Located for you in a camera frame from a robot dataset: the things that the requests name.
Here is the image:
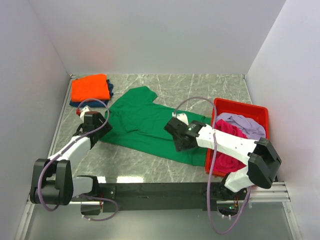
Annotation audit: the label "green t shirt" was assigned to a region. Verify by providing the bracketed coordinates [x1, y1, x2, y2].
[101, 86, 207, 167]

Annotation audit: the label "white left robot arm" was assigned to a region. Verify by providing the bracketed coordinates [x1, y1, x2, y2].
[30, 111, 112, 211]

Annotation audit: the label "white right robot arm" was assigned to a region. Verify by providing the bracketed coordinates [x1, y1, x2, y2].
[164, 117, 282, 200]

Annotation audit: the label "folded navy blue t shirt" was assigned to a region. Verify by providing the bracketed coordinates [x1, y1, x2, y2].
[69, 79, 115, 109]

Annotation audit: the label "folded orange t shirt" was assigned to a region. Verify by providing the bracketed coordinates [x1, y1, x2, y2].
[71, 73, 111, 102]

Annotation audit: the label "magenta t shirt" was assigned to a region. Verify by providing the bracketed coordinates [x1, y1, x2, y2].
[213, 119, 247, 176]

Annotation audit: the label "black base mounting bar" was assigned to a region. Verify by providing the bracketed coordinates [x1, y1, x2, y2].
[69, 182, 241, 213]

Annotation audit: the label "lavender t shirt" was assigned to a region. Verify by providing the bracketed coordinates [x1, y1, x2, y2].
[216, 112, 267, 140]

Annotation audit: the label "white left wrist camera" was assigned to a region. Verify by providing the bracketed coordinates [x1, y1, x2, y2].
[76, 105, 92, 117]

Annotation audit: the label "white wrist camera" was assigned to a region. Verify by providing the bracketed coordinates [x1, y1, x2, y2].
[172, 112, 189, 125]
[76, 105, 92, 117]

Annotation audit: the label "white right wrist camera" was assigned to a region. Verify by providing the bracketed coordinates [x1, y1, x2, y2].
[172, 112, 189, 125]

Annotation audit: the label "aluminium frame rail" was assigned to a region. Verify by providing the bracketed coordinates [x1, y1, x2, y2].
[16, 73, 293, 240]

